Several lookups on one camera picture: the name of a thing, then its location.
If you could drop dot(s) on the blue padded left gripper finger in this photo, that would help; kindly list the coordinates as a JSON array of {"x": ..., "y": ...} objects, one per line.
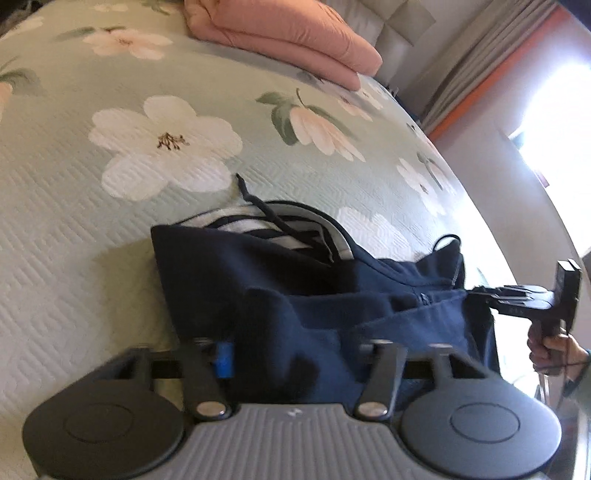
[{"x": 223, "y": 360}]

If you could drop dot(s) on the navy blue hooded jacket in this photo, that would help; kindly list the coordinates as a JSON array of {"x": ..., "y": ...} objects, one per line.
[{"x": 299, "y": 299}]

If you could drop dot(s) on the person's right hand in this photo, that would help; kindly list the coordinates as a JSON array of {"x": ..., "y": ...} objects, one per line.
[{"x": 560, "y": 352}]

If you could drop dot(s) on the floral green quilted bedspread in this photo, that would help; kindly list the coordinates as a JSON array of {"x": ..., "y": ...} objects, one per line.
[{"x": 114, "y": 120}]

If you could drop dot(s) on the grey window curtain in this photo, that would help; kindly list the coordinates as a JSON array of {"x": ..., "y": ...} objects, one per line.
[{"x": 491, "y": 37}]

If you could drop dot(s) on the beige padded leather headboard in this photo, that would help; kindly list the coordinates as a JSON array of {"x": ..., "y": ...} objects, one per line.
[{"x": 393, "y": 27}]

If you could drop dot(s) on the folded pink blanket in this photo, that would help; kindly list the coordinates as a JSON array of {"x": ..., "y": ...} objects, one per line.
[{"x": 306, "y": 34}]

